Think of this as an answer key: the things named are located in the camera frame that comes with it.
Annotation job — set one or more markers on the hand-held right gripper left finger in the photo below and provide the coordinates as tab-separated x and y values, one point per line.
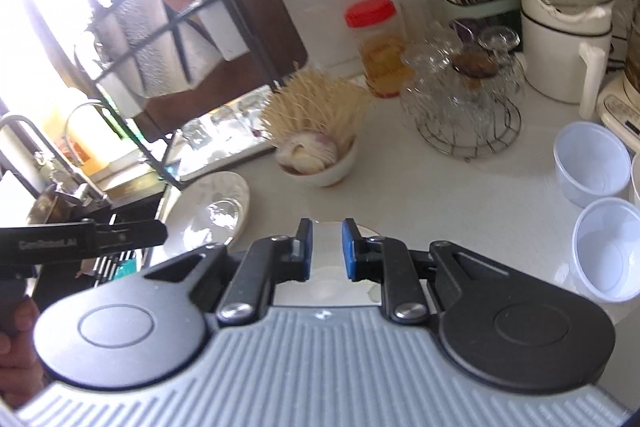
303	254

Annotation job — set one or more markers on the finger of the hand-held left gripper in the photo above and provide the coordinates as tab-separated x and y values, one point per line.
132	234

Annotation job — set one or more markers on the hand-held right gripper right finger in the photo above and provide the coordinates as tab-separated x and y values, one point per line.
349	254

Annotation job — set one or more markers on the white plate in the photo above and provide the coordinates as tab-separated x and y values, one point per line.
212	212
330	272

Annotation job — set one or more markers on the person's left hand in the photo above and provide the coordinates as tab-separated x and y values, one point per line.
17	347

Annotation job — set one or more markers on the white bowl with garlic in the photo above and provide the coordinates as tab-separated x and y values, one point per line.
325	169

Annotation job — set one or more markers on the metal faucet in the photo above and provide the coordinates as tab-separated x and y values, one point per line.
60	147

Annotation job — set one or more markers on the yellow bottle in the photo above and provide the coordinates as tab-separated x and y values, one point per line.
87	142

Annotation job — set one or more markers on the glass tray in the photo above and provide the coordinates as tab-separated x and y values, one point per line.
225	132

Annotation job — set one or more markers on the white patterned cloth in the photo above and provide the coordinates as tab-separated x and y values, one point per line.
150	52

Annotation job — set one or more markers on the red lid plastic jar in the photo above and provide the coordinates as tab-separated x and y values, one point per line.
380	47

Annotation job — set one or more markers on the brown cutting board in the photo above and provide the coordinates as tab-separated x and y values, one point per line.
270	17

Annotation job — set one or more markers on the white plastic bowl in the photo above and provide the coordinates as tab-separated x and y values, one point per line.
636	179
610	252
592	164

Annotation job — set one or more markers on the white electric pot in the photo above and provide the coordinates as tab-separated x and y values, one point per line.
560	47

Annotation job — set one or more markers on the glass health kettle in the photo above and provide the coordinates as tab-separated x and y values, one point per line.
620	107

